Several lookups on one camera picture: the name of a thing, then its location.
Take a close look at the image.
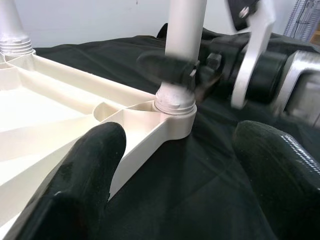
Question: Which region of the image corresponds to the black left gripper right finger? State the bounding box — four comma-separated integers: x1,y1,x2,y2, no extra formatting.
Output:
232,119,320,240

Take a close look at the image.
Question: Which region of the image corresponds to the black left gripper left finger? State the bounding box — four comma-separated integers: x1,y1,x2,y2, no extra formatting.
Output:
13,122,128,240

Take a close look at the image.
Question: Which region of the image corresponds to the grey wire rack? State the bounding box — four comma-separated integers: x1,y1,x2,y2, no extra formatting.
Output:
283,0,320,45

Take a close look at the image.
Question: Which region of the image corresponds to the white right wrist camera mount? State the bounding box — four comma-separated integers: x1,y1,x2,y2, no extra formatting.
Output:
230,0,276,110

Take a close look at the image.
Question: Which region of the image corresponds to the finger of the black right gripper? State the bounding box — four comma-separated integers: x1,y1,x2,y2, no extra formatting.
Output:
194,73,222,101
136,51,201,92

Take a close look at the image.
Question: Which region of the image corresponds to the black fabric table cover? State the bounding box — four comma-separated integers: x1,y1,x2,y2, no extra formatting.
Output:
33,23,320,240

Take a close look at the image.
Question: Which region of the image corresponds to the white plastic table leg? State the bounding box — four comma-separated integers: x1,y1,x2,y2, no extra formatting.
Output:
153,0,208,116
0,0,36,56

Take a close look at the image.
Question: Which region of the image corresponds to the white plastic table top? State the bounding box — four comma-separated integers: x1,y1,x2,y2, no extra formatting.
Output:
0,53,197,240

